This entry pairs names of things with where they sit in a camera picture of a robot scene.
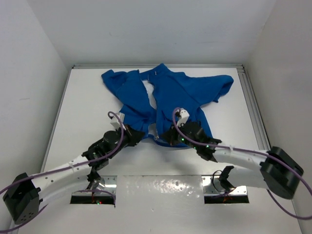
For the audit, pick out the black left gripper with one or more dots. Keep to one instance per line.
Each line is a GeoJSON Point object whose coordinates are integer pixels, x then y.
{"type": "Point", "coordinates": [133, 136]}

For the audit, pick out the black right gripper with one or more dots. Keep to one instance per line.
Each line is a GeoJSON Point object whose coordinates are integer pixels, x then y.
{"type": "Point", "coordinates": [169, 136]}

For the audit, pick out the blue zip-up jacket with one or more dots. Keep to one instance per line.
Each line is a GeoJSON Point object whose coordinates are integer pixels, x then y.
{"type": "Point", "coordinates": [150, 97]}

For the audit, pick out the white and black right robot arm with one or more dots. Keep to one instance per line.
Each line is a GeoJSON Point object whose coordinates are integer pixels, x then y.
{"type": "Point", "coordinates": [273, 170]}

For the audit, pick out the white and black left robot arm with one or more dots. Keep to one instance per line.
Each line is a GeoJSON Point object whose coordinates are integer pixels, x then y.
{"type": "Point", "coordinates": [29, 193]}

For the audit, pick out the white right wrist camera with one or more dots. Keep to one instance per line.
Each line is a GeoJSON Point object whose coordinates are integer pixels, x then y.
{"type": "Point", "coordinates": [182, 116]}

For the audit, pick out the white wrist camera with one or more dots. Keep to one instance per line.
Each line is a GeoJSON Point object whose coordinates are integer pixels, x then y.
{"type": "Point", "coordinates": [182, 116]}
{"type": "Point", "coordinates": [117, 120]}

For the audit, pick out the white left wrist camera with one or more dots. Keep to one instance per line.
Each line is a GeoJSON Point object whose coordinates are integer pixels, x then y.
{"type": "Point", "coordinates": [117, 120]}

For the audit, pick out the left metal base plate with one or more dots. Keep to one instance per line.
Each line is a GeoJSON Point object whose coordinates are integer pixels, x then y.
{"type": "Point", "coordinates": [107, 185]}

